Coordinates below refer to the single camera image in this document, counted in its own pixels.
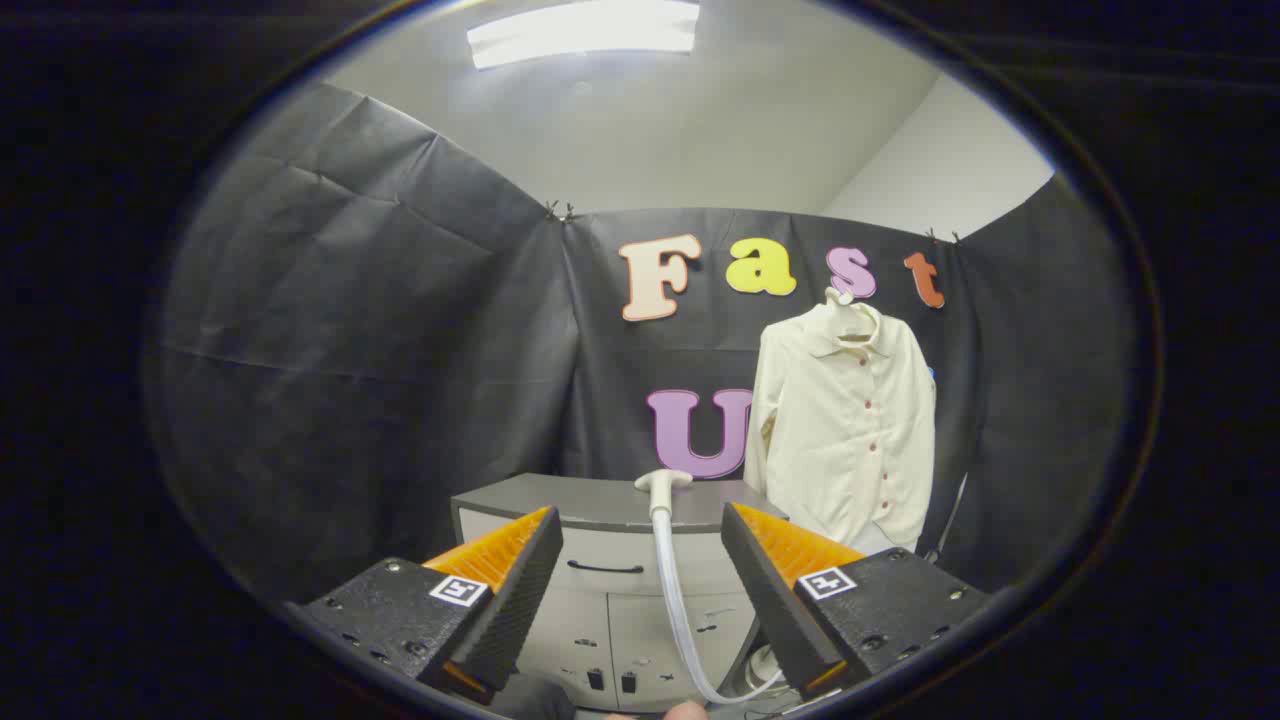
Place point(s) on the cream button-up shirt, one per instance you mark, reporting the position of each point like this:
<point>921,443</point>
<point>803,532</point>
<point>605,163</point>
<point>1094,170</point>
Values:
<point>840,430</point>

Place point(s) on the white plastic hanger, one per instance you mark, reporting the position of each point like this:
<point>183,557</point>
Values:
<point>838,298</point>

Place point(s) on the white garment steamer head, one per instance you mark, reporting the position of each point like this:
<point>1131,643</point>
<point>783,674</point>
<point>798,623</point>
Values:
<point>660,485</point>

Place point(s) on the black backdrop cloth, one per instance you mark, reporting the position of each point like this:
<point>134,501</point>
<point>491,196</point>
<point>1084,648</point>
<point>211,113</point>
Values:
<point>350,350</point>

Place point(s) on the white cloth under shirt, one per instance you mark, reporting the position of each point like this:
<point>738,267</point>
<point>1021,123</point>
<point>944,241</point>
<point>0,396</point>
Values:
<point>872,540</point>

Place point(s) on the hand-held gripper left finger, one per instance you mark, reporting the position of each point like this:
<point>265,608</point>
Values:
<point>520,590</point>

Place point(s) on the ceiling light panel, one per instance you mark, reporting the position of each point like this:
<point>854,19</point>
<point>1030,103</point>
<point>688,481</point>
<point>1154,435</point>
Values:
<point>585,30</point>

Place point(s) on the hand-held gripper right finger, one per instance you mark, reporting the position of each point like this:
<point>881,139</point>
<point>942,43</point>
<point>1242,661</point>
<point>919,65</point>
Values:
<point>775,600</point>

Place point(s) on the grey cabinet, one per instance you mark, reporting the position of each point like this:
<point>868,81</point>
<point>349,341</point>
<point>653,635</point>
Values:
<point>600,505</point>

